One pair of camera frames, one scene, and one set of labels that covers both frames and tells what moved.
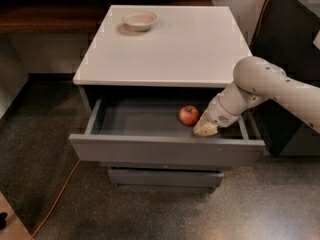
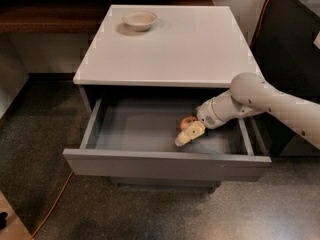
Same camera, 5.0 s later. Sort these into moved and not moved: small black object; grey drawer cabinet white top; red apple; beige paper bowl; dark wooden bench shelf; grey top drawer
Moved: red apple; grey top drawer
Not moved: dark wooden bench shelf; grey drawer cabinet white top; beige paper bowl; small black object
